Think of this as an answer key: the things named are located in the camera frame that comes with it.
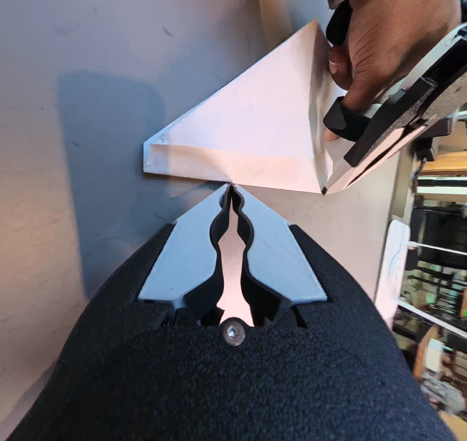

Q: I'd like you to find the white plastic object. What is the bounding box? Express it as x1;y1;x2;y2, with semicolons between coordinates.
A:
375;220;412;327

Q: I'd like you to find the cluttered storage shelf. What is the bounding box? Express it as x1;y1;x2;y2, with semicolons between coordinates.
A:
392;149;467;441

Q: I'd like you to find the white paper sheet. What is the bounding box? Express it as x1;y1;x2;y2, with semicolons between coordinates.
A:
143;18;347;194

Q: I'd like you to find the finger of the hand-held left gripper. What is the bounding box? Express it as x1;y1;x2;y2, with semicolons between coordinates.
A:
322;126;407;194
326;125;428;196

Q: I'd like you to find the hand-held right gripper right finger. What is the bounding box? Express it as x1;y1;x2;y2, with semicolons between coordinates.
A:
232;184;328;328

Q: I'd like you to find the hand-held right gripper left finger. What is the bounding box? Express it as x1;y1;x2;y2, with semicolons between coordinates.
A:
138;183;233;327

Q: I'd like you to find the grey desk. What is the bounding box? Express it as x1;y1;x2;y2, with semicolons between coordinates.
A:
0;0;416;441

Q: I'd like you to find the person's left hand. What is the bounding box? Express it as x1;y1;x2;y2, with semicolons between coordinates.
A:
323;0;462;143

